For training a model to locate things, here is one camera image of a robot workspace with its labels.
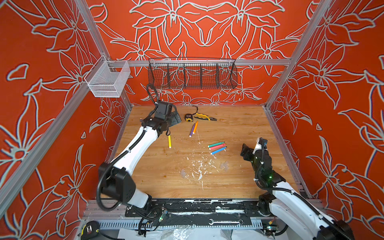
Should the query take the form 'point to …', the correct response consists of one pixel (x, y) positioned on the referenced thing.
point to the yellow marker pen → (169, 141)
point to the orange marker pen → (195, 127)
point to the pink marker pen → (216, 147)
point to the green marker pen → (215, 144)
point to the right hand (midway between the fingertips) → (247, 144)
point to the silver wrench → (240, 221)
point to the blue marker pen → (215, 151)
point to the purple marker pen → (191, 131)
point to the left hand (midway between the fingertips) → (171, 117)
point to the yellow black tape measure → (188, 117)
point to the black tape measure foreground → (90, 229)
